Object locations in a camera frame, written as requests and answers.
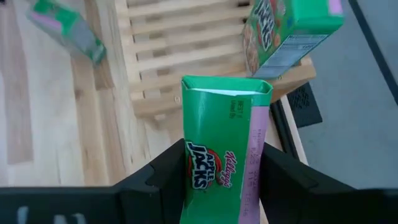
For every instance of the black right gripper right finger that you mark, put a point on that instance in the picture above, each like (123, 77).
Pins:
(289, 199)

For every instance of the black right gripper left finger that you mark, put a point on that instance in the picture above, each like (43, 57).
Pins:
(155, 193)

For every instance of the green Apple Jacks cereal box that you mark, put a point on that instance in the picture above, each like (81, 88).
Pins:
(217, 130)
(298, 18)
(62, 25)

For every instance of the wooden slatted shelf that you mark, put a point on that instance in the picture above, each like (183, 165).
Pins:
(155, 102)

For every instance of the black vented box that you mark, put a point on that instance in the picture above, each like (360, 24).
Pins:
(306, 107)

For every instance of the black aluminium rig frame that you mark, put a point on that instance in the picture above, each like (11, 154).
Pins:
(283, 127)

